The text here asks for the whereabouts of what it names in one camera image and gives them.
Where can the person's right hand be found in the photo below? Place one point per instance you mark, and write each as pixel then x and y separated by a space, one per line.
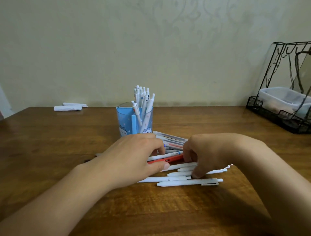
pixel 218 150

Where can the person's left hand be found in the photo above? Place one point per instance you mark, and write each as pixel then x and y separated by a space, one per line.
pixel 126 163

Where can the blue pen holder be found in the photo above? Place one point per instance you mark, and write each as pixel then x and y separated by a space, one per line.
pixel 125 121

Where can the white pen blue band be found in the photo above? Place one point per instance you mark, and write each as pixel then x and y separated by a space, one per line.
pixel 167 155

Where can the red pen silver clip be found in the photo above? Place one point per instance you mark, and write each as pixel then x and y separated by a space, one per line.
pixel 170 160

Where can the pile of white pens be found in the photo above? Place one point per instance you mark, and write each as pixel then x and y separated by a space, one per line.
pixel 184 182

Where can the stack of frosted capped pens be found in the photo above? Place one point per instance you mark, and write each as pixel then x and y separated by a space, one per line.
pixel 170 139

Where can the bunch of white pens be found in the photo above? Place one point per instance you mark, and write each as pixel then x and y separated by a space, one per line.
pixel 141 97

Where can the person's right forearm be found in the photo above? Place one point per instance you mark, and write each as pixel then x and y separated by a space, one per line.
pixel 279 184

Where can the person's left forearm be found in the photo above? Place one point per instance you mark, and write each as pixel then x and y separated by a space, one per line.
pixel 48 206

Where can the clear plastic container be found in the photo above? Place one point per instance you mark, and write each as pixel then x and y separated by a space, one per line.
pixel 274 97

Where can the thin rolled white paper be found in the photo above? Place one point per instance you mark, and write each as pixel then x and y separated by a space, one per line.
pixel 75 104

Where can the thick rolled white paper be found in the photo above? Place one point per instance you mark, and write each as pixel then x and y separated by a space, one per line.
pixel 68 108

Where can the brown wooden table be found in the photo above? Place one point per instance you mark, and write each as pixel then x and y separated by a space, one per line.
pixel 48 136

